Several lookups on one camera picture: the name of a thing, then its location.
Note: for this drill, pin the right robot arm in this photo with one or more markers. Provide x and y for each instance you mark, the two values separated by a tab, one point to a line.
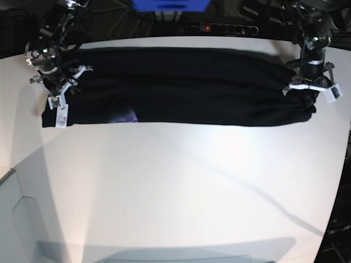
44	54

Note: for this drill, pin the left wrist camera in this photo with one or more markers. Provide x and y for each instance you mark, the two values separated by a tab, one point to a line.
333	93

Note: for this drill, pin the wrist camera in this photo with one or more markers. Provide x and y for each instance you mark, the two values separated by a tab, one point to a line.
333	93
57	101

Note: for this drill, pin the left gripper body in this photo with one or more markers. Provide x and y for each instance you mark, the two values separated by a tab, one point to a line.
313	74

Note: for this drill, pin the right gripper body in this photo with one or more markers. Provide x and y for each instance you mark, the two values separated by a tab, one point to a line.
56	81

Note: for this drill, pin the blue box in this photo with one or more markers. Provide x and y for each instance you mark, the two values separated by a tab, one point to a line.
171	5

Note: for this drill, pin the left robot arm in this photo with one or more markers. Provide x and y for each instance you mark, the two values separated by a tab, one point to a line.
312	21

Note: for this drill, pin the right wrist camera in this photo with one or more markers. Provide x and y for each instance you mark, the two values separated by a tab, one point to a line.
57	101

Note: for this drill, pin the white clothing tag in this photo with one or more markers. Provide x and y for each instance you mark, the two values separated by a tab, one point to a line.
62	116

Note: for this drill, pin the black power strip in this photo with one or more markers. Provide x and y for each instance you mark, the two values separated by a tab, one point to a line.
213	29

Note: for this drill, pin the black T-shirt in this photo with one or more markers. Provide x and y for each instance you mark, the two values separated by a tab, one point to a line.
183	85

